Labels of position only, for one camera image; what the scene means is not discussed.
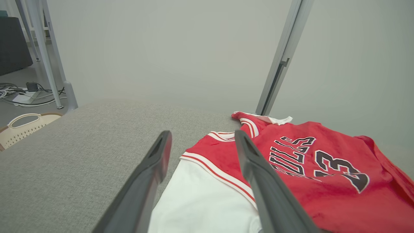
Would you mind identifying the grey partition post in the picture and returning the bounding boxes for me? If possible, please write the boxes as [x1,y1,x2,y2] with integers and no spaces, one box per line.
[255,0,315,117]

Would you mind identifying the white power strip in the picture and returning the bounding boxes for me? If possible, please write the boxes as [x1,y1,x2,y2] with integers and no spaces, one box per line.
[12,91,41,105]

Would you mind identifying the cream perforated laundry basket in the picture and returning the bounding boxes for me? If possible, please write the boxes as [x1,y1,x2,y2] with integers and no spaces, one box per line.
[0,112,64,152]

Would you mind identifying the black floor cable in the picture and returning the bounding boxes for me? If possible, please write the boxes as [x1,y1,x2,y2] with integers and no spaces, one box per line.
[0,83,66,101]

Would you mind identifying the dark grey cabinet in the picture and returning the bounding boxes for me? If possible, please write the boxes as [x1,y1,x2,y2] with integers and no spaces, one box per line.
[0,17,33,77]

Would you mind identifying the white floor cable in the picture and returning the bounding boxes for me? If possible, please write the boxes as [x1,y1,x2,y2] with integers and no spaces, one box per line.
[0,89,67,107]

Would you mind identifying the red basketball jersey white sleeves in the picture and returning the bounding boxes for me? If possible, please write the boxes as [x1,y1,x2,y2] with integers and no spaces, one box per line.
[147,111,414,233]

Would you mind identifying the thin grey desk leg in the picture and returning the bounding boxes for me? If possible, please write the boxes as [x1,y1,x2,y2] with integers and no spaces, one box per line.
[25,0,64,109]
[14,0,40,62]

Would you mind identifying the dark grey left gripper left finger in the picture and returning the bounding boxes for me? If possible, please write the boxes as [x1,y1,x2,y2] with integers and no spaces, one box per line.
[92,130,173,233]

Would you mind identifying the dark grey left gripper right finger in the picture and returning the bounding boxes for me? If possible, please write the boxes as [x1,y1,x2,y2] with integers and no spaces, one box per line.
[234,130,327,233]

